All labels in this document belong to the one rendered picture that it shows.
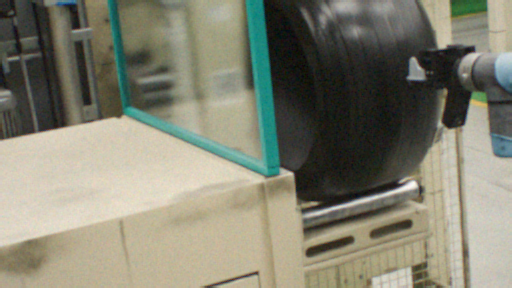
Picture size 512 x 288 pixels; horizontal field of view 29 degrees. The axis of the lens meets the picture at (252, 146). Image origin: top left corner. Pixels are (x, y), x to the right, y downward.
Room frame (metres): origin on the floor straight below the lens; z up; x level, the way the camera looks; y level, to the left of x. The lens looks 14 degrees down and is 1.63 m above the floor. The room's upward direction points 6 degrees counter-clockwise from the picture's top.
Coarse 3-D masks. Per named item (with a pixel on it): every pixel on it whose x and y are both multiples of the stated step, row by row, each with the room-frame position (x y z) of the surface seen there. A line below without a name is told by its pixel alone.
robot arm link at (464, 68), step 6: (468, 54) 1.90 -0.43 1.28; (474, 54) 1.88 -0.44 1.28; (480, 54) 1.87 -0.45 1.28; (462, 60) 1.89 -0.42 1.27; (468, 60) 1.87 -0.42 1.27; (462, 66) 1.88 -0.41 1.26; (468, 66) 1.86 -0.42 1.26; (462, 72) 1.87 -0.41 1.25; (468, 72) 1.86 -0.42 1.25; (462, 78) 1.87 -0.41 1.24; (468, 78) 1.86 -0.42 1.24; (462, 84) 1.88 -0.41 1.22; (468, 84) 1.86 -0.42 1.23; (468, 90) 1.88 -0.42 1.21; (474, 90) 1.87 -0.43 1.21
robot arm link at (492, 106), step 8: (488, 104) 1.81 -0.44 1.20; (496, 104) 1.79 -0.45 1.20; (504, 104) 1.78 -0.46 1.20; (488, 112) 1.81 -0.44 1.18; (496, 112) 1.79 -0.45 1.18; (504, 112) 1.78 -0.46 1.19; (488, 120) 1.82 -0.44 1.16; (496, 120) 1.79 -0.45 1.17; (504, 120) 1.78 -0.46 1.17; (496, 128) 1.79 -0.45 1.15; (504, 128) 1.77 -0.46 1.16; (496, 136) 1.78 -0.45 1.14; (504, 136) 1.77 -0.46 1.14; (496, 144) 1.78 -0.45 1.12; (504, 144) 1.77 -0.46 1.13; (496, 152) 1.79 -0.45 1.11; (504, 152) 1.77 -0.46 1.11
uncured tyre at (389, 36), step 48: (288, 0) 2.18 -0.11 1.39; (336, 0) 2.12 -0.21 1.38; (384, 0) 2.15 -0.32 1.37; (288, 48) 2.60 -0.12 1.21; (336, 48) 2.07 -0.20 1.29; (384, 48) 2.09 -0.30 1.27; (432, 48) 2.14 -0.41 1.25; (288, 96) 2.58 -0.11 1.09; (336, 96) 2.05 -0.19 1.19; (384, 96) 2.06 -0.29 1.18; (432, 96) 2.12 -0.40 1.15; (288, 144) 2.50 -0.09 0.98; (336, 144) 2.07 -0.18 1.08; (384, 144) 2.09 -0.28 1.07; (336, 192) 2.15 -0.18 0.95
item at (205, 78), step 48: (144, 0) 1.58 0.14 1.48; (192, 0) 1.41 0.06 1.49; (240, 0) 1.27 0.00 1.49; (144, 48) 1.61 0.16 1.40; (192, 48) 1.43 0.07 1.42; (240, 48) 1.28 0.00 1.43; (144, 96) 1.64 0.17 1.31; (192, 96) 1.45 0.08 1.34; (240, 96) 1.30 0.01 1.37; (240, 144) 1.31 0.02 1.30
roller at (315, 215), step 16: (368, 192) 2.21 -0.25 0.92; (384, 192) 2.22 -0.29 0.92; (400, 192) 2.23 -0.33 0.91; (416, 192) 2.25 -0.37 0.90; (304, 208) 2.14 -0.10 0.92; (320, 208) 2.14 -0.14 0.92; (336, 208) 2.15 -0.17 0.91; (352, 208) 2.17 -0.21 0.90; (368, 208) 2.19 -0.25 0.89; (304, 224) 2.12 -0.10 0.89
